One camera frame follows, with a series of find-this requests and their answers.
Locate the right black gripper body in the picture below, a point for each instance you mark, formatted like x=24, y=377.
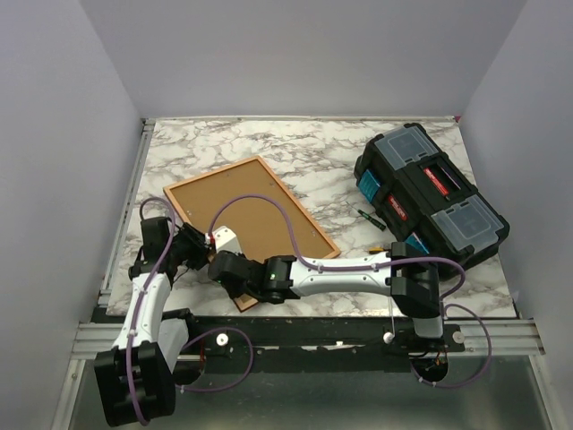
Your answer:
x=252, y=293

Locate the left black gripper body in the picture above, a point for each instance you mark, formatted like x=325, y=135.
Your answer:
x=190, y=246

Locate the red wooden photo frame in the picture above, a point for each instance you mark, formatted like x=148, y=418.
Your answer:
x=261, y=229

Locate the green black precision screwdriver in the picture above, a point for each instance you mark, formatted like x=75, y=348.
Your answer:
x=375, y=222

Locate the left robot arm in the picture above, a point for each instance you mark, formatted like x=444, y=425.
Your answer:
x=135, y=377

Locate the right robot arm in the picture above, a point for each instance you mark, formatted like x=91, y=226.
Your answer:
x=402, y=273

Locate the black plastic toolbox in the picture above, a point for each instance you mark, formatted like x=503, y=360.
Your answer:
x=425, y=200

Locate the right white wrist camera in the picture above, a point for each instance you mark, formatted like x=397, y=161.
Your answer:
x=224, y=239

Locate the left aluminium side rail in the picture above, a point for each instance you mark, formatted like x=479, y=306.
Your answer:
x=133, y=184

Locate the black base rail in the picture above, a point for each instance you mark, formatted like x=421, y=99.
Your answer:
x=229, y=345

